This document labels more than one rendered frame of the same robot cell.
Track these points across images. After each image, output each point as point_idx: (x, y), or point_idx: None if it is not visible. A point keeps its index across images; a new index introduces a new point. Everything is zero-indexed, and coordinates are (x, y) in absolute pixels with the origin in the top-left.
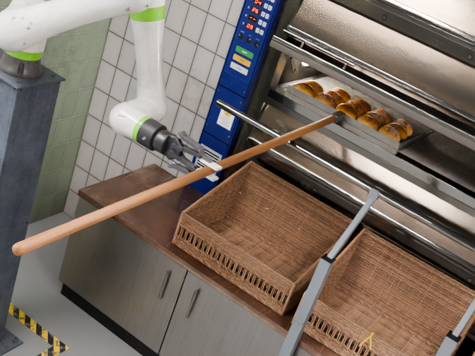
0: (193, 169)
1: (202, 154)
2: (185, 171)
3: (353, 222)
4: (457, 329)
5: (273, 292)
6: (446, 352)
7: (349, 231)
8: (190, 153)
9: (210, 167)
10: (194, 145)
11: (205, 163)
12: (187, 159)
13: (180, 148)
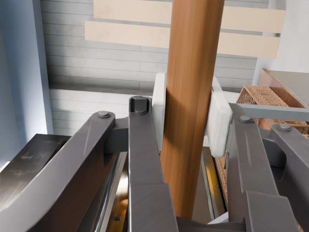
0: (242, 124)
1: (124, 118)
2: (300, 153)
3: (214, 223)
4: None
5: None
6: (243, 105)
7: (224, 215)
8: (150, 145)
9: (165, 82)
10: (80, 134)
11: (159, 91)
12: (229, 216)
13: (143, 193)
